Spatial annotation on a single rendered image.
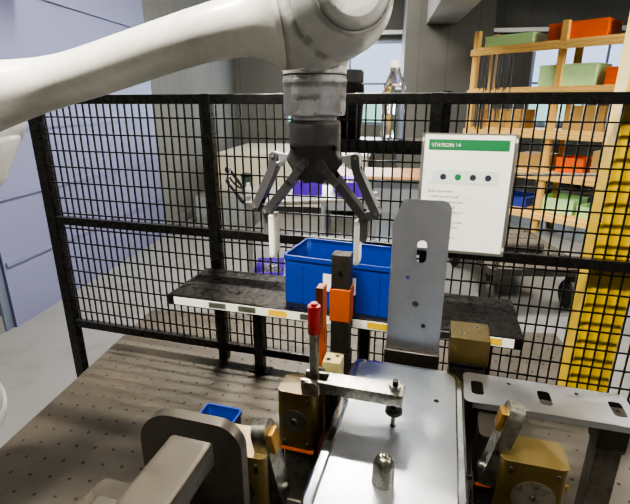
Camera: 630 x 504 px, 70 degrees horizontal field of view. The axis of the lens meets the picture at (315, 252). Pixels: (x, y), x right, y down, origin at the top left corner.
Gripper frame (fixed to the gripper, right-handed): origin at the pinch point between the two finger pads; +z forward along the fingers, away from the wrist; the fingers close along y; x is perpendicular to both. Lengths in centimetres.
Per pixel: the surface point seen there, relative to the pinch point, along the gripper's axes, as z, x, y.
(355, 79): -28, 61, -6
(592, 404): 30, 16, 48
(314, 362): 19.5, -0.9, 0.1
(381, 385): 22.7, 0.2, 11.5
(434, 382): 30.0, 14.7, 20.3
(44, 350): 130, 135, -221
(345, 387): 22.8, -1.9, 5.8
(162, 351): 60, 53, -71
